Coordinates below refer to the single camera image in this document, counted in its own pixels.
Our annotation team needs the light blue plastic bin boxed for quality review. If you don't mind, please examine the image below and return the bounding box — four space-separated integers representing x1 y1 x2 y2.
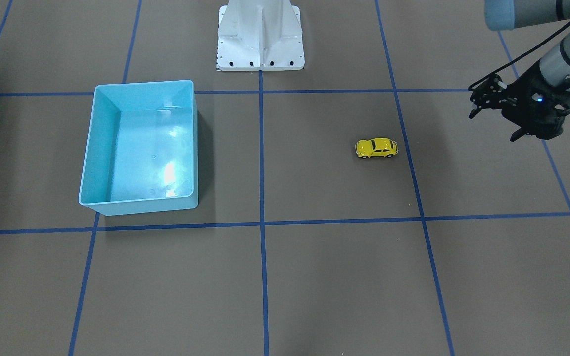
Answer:
78 80 199 216

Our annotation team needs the black camera cable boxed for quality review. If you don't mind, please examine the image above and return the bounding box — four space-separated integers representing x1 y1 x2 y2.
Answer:
468 0 570 92

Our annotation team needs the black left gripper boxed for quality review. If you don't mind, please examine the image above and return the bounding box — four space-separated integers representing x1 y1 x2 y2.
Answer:
501 63 570 142

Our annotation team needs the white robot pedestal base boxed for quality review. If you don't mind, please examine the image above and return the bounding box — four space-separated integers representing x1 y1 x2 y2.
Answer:
216 0 305 72

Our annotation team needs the yellow beetle toy car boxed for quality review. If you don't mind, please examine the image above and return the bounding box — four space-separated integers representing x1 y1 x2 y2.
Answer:
355 137 399 159

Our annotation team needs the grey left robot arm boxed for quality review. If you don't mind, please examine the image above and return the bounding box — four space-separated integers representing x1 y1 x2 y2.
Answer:
484 0 570 142

